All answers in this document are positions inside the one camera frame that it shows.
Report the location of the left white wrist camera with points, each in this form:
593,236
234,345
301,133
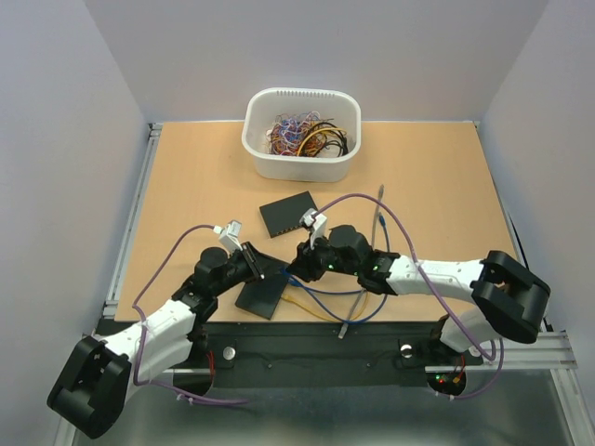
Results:
228,236

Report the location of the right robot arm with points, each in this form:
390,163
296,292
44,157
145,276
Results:
509,301

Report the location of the white plastic tub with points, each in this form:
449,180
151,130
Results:
302,134

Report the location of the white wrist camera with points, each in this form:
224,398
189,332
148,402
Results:
315,223
228,236

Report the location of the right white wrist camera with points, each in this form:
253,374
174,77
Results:
315,223

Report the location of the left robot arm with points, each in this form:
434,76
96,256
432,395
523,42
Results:
102,374

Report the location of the black network switch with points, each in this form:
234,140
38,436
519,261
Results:
261,298
283,215

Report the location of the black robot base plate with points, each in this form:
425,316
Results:
254,355

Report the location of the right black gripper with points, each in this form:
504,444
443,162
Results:
306,260

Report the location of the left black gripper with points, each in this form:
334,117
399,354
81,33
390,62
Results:
248,258

